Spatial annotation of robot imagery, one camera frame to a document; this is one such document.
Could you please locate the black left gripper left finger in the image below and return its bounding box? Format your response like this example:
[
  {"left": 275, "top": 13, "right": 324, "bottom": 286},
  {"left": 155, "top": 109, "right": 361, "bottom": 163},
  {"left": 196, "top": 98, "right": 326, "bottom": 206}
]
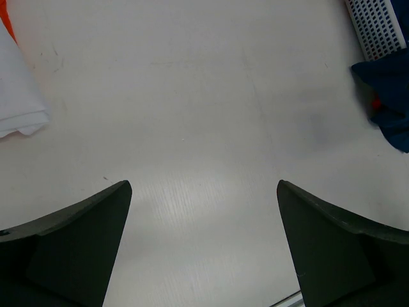
[{"left": 1, "top": 180, "right": 132, "bottom": 306}]

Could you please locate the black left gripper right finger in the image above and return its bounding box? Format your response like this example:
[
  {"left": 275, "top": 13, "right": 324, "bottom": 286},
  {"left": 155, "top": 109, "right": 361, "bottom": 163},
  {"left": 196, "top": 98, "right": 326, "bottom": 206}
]
[{"left": 277, "top": 180, "right": 408, "bottom": 306}]

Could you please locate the navy blue t-shirt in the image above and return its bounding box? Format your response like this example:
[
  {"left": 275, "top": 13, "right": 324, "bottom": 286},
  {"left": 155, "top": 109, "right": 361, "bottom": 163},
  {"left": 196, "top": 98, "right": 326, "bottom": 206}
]
[{"left": 351, "top": 48, "right": 408, "bottom": 153}]

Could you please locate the folded white t-shirt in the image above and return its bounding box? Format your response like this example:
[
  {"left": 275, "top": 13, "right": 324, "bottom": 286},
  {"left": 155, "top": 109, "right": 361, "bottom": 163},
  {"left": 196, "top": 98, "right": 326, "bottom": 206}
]
[{"left": 0, "top": 24, "right": 50, "bottom": 138}]

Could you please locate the white perforated plastic basket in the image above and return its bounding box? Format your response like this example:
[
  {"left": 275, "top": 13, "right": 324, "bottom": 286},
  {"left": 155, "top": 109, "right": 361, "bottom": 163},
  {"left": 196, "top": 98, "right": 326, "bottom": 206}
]
[{"left": 344, "top": 0, "right": 408, "bottom": 61}]

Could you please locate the folded orange t-shirt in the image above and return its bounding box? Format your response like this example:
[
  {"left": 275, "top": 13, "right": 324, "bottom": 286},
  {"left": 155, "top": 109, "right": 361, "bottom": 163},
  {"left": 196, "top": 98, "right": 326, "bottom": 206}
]
[{"left": 0, "top": 0, "right": 17, "bottom": 43}]

